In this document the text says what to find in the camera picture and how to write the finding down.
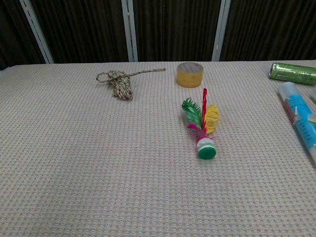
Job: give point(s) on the colourful feather shuttlecock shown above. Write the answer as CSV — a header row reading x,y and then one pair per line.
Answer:
x,y
207,150

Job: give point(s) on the yellow packing tape roll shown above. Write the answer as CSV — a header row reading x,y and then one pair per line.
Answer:
x,y
188,80

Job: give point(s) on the beige woven tablecloth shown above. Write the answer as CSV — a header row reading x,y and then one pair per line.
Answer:
x,y
98,160

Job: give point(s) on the shiny green cylinder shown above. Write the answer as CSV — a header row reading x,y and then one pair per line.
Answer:
x,y
293,72

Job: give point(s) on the clear tube with blue print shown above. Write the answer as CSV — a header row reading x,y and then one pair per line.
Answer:
x,y
301,111

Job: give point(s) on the grey metal post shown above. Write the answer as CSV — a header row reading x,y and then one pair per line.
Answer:
x,y
129,32
220,32
37,32

